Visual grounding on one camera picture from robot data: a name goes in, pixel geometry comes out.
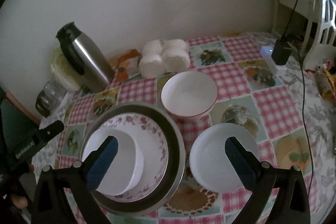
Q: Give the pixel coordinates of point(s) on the white power strip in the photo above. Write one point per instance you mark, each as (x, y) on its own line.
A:
(277, 70)

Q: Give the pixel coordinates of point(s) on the yellow snack packet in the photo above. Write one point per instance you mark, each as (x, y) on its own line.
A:
(325, 82)

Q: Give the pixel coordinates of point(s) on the white toilet paper pack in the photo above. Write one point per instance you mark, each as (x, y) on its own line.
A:
(160, 57)

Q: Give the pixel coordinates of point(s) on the floral rimmed white plate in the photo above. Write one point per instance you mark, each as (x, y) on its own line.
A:
(153, 145)

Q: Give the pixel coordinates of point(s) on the black power adapter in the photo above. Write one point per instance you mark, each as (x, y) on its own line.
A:
(281, 52)

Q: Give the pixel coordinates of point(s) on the grey round metal tray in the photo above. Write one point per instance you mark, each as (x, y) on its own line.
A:
(175, 167)

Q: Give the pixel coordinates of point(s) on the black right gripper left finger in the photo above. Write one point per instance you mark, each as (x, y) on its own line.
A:
(90, 172)

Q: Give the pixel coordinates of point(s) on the orange patterned packet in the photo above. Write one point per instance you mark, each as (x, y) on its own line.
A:
(128, 65)

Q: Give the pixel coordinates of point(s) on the stainless steel thermos jug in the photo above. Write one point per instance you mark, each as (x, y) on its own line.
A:
(85, 58)

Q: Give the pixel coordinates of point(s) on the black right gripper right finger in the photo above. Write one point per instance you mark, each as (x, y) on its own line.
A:
(255, 175)

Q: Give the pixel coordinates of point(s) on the white plastic basket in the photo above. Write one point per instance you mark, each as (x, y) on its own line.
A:
(323, 46)

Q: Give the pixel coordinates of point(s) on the plain white bowl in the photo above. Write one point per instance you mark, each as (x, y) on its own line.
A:
(208, 161)

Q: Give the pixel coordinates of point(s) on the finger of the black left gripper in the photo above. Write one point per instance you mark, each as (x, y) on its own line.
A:
(32, 144)

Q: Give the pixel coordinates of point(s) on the checkered fruit tablecloth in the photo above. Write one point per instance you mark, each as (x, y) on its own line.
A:
(286, 115)

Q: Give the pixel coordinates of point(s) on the red rimmed white bowl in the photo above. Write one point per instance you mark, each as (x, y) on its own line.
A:
(189, 96)

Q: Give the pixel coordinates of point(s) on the small white saucer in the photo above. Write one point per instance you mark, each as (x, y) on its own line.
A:
(127, 167)

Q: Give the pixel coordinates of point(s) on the glass jar with dark lid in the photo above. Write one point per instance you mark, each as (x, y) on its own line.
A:
(49, 98)

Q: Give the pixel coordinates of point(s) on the napa cabbage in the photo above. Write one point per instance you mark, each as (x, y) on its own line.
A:
(63, 72)

